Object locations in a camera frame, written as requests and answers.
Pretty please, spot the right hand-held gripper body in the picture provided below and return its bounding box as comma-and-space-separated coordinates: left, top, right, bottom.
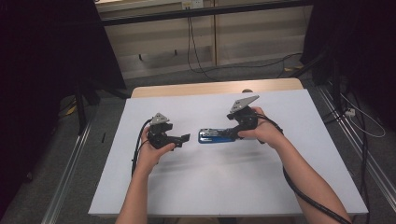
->
226, 94, 261, 133

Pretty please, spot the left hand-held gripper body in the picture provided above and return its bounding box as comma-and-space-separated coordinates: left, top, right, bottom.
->
146, 112, 177, 149

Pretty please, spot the blue stapler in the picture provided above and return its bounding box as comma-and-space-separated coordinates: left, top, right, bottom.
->
197, 128, 248, 145

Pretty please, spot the person's left hand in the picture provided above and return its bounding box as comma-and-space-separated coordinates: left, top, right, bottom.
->
136, 134, 177, 175

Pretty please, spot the person's right hand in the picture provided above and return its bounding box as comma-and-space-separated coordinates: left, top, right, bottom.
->
237, 106, 286, 149

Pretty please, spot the white table mat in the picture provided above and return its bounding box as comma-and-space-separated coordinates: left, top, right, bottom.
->
88, 89, 369, 217

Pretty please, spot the wooden table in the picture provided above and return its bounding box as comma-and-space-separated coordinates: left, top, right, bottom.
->
130, 77, 304, 99

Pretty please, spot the black metal stand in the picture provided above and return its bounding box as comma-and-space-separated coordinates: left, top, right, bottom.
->
74, 78, 129, 135
291, 46, 344, 110

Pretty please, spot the black metal crossbar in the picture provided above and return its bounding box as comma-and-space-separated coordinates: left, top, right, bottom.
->
101, 0, 313, 27

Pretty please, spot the black curtain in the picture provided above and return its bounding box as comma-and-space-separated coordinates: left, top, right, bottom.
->
302, 0, 396, 129
0, 0, 127, 216

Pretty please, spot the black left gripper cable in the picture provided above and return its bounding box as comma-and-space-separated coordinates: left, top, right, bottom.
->
131, 119, 154, 178

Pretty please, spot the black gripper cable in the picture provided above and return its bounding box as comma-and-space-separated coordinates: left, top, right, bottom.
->
131, 119, 154, 178
255, 113, 353, 224

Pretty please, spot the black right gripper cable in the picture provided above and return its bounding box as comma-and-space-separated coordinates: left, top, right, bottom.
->
255, 113, 353, 224

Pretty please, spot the black wall cable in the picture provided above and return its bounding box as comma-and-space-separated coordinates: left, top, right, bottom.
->
189, 17, 304, 76
186, 16, 219, 82

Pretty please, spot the aluminium floor rail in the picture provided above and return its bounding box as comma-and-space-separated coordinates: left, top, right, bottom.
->
317, 84, 396, 204
41, 119, 93, 224

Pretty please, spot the black floor cable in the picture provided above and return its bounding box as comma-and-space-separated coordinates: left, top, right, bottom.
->
321, 88, 372, 224

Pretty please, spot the white wall socket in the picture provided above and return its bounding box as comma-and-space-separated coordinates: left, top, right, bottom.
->
181, 0, 205, 9

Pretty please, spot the white floor cable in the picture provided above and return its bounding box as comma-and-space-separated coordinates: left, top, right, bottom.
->
340, 92, 387, 139

